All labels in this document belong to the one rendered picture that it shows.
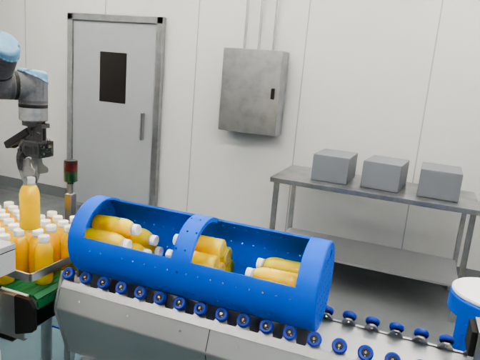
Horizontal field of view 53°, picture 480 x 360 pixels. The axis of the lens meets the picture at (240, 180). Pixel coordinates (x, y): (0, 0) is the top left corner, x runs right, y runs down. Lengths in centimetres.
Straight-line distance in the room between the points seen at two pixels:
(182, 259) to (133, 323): 32
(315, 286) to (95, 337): 86
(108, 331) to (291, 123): 341
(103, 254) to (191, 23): 384
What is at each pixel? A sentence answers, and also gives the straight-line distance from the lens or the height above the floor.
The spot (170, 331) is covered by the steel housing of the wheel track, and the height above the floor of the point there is 87.
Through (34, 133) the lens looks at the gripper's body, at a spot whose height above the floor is 146.
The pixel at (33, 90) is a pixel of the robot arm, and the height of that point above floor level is 161.
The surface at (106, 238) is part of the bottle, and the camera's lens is 174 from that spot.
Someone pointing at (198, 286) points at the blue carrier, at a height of 105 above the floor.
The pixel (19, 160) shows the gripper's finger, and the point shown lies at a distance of 172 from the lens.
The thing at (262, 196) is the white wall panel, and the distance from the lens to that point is 500.
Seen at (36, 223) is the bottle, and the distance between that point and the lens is 179.
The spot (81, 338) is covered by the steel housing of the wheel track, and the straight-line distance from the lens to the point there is 194.
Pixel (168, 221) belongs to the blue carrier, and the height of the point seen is 115.
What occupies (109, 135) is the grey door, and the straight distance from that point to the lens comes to 573.
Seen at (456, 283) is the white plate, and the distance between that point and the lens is 194.
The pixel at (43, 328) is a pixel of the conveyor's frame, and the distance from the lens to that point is 248.
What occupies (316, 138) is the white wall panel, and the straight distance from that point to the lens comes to 476.
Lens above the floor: 171
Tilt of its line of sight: 13 degrees down
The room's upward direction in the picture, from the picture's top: 5 degrees clockwise
